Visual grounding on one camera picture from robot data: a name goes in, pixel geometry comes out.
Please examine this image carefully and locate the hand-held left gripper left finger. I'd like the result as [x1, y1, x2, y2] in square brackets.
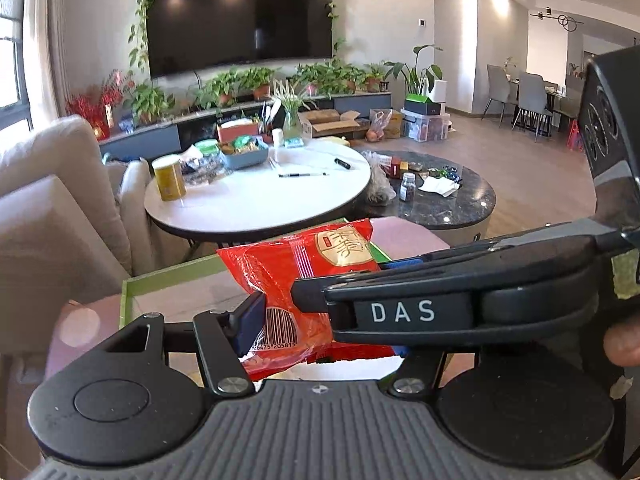
[100, 291, 267, 397]

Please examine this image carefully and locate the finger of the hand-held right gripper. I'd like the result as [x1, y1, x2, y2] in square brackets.
[380, 221, 622, 271]
[291, 259, 502, 314]

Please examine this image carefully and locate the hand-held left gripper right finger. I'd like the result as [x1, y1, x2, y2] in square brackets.
[378, 351, 447, 397]

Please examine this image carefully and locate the red snack packet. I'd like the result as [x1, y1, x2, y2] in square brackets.
[216, 218, 406, 382]

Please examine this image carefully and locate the green cardboard box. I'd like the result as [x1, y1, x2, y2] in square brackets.
[119, 216, 401, 386]

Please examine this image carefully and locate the person's right hand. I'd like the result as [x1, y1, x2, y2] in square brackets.
[602, 319, 640, 369]

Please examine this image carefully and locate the dark marble round table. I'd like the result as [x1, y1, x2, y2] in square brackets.
[350, 149, 497, 246]

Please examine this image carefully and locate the clear plastic bag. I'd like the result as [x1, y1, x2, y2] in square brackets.
[360, 150, 398, 206]

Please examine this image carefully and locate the white tissue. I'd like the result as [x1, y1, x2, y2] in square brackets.
[417, 175, 461, 197]

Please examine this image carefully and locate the white round table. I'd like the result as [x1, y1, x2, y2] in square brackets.
[144, 139, 373, 241]

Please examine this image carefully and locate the clear storage bin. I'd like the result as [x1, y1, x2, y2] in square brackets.
[401, 108, 451, 142]

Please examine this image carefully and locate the plastic bag with fruit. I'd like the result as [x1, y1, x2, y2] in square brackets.
[366, 109, 393, 142]

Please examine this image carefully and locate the closed cardboard box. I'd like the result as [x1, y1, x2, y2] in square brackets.
[370, 108, 405, 139]

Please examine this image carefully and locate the green and black box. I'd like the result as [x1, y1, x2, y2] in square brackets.
[404, 93, 442, 116]

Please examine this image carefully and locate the open cardboard box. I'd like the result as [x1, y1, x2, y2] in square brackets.
[300, 108, 362, 138]

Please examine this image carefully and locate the blue basket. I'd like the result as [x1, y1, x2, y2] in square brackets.
[219, 136, 271, 171]

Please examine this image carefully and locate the pile of clear wrappers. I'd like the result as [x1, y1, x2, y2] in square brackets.
[180, 147, 226, 183]

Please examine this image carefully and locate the yellow can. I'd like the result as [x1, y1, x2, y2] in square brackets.
[151, 154, 187, 202]

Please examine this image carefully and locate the glass vase with plant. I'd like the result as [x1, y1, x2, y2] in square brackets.
[270, 80, 318, 141]

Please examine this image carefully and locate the potted green plant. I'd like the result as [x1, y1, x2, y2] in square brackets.
[240, 66, 278, 101]
[295, 60, 366, 98]
[122, 80, 176, 126]
[192, 70, 241, 108]
[364, 62, 388, 93]

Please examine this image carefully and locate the pen holder with pens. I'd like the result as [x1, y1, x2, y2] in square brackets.
[260, 100, 281, 133]

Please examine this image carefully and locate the large-leaf floor plant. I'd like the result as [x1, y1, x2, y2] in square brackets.
[384, 45, 445, 98]

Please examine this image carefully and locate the orange tissue box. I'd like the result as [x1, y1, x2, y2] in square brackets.
[216, 119, 261, 143]

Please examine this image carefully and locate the grey dining chair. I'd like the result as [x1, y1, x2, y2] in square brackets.
[512, 72, 553, 141]
[482, 64, 518, 121]

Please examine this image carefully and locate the grey television console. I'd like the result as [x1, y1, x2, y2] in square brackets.
[98, 91, 393, 161]

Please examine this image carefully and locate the dining table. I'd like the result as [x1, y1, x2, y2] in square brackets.
[507, 77, 581, 111]

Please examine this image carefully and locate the beige sofa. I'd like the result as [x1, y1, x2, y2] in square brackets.
[0, 114, 171, 356]

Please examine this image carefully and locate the hanging green vine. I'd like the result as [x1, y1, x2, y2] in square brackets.
[127, 0, 166, 76]
[325, 0, 346, 56]

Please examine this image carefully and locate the red flower decoration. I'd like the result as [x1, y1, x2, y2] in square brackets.
[65, 70, 136, 141]

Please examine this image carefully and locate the ceiling track light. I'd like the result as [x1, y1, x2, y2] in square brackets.
[530, 7, 586, 31]

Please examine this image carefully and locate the white curtain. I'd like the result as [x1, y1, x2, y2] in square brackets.
[25, 0, 68, 121]

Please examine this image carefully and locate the black framed window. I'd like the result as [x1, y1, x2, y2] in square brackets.
[0, 0, 33, 133]

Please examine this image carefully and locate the wall television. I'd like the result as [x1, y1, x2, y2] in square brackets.
[145, 0, 333, 80]

